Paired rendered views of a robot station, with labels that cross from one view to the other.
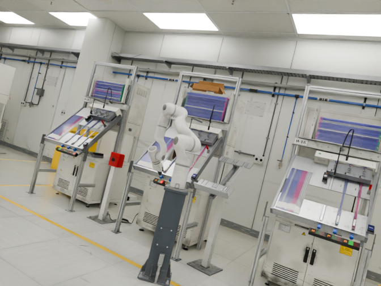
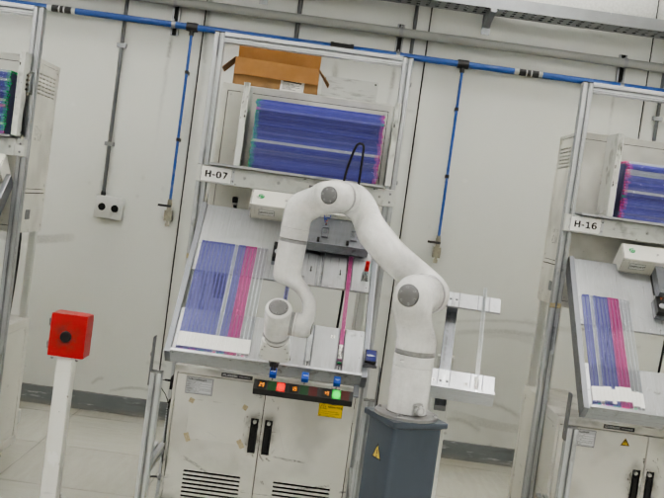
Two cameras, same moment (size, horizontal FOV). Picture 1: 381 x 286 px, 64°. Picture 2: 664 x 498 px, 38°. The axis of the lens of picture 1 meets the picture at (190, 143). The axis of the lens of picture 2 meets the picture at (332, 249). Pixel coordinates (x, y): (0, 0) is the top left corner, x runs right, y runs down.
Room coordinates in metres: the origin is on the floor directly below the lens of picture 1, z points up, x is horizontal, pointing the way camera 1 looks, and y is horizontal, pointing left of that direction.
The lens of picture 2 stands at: (-0.03, 1.62, 1.30)
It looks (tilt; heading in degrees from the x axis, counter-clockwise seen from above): 3 degrees down; 332
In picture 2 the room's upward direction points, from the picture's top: 8 degrees clockwise
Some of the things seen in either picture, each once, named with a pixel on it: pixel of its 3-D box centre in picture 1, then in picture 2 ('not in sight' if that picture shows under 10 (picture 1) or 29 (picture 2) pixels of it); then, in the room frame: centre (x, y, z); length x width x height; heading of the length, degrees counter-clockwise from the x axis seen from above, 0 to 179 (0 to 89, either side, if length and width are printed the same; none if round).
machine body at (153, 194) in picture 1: (181, 209); (263, 437); (3.54, -0.08, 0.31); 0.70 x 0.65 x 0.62; 62
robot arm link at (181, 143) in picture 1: (182, 150); (416, 314); (2.35, 0.04, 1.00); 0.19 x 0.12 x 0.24; 126
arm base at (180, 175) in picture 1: (179, 177); (410, 384); (2.37, 0.02, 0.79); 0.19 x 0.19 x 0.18
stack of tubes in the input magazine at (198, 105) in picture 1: (206, 106); (316, 141); (3.40, -0.07, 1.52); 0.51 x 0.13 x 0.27; 62
